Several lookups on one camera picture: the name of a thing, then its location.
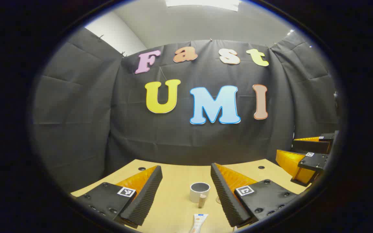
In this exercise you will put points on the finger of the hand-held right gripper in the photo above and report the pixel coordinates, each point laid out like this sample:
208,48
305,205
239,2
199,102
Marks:
309,146
314,160

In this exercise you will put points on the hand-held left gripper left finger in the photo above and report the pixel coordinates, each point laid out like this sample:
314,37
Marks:
144,197

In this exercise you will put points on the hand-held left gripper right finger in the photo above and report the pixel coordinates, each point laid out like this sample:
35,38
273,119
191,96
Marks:
223,197

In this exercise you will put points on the round wooden coaster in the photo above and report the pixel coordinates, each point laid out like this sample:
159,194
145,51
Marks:
217,200

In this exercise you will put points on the white toothpaste tube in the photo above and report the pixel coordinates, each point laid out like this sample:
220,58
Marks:
199,221

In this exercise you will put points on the light wooden desktop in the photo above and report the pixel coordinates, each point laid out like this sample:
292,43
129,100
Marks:
176,181

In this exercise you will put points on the black backdrop cloth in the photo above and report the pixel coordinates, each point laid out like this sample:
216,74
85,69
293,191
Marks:
173,139

